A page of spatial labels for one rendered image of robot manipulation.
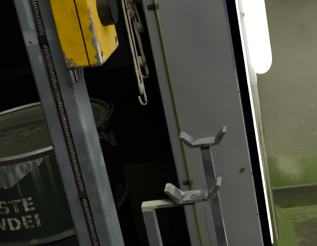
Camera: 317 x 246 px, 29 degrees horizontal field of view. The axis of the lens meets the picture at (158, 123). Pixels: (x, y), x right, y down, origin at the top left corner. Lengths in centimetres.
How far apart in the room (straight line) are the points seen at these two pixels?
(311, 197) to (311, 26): 83
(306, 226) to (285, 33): 94
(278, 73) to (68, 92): 220
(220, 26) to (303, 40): 175
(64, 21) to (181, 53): 57
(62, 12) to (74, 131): 19
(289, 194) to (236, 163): 150
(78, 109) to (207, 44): 52
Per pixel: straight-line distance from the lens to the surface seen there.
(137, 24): 144
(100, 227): 99
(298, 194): 294
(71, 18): 85
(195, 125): 143
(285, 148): 295
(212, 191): 84
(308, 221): 288
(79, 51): 85
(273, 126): 298
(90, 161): 94
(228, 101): 140
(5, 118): 235
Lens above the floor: 148
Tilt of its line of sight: 19 degrees down
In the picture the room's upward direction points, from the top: 12 degrees counter-clockwise
